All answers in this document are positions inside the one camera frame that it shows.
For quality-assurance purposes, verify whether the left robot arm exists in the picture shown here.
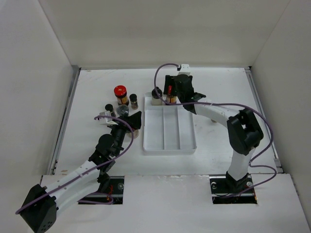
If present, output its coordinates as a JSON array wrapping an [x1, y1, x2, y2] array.
[[16, 111, 142, 233]]

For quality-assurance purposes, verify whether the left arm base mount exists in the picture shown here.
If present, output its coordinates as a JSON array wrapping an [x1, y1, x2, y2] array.
[[78, 176, 125, 205]]

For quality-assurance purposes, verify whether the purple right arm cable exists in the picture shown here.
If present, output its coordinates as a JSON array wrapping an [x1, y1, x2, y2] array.
[[154, 63, 276, 198]]

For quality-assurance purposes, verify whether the red lid chili sauce jar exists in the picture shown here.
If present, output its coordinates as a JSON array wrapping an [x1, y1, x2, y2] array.
[[114, 85, 129, 105]]

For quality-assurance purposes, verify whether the clear lid pepper grinder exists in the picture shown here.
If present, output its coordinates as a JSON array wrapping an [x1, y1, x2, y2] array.
[[116, 104, 129, 116]]

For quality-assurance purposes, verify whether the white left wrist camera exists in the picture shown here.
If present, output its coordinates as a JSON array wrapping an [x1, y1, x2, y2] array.
[[98, 111, 116, 126]]

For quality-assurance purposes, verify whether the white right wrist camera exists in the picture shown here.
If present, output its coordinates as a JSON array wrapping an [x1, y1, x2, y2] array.
[[177, 64, 190, 76]]

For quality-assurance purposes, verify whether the white powder black cap bottle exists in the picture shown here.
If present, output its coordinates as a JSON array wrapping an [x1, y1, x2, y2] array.
[[151, 87, 162, 106]]

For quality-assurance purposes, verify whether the black knob cap bottle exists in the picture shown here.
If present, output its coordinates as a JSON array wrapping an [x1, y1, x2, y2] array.
[[129, 130, 139, 138]]

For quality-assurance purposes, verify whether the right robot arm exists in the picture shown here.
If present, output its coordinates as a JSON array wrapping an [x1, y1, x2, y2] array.
[[164, 74, 263, 193]]

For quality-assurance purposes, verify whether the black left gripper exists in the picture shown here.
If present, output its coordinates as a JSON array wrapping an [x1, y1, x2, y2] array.
[[107, 111, 141, 156]]

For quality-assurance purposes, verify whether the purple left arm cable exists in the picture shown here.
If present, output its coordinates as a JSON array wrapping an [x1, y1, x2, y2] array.
[[15, 115, 134, 215]]

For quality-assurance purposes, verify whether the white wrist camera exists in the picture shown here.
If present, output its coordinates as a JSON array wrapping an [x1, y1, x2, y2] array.
[[177, 64, 190, 76], [98, 111, 116, 126]]

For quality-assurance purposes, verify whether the small black lid spice bottle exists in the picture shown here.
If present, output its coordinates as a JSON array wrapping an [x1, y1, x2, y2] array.
[[129, 94, 138, 110]]

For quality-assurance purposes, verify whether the white plastic organizer tray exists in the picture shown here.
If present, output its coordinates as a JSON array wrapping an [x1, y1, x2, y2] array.
[[143, 92, 197, 155]]

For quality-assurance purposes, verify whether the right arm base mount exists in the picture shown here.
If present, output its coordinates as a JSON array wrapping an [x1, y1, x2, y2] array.
[[209, 175, 257, 204]]

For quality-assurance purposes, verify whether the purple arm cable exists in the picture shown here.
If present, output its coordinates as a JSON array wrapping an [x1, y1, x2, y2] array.
[[154, 63, 276, 198], [15, 115, 134, 215]]

